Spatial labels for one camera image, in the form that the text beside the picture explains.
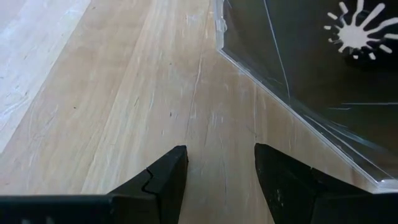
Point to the clear jewel case black tray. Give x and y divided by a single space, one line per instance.
311 77

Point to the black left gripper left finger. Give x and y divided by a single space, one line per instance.
169 180

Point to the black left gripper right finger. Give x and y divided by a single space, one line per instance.
286 186

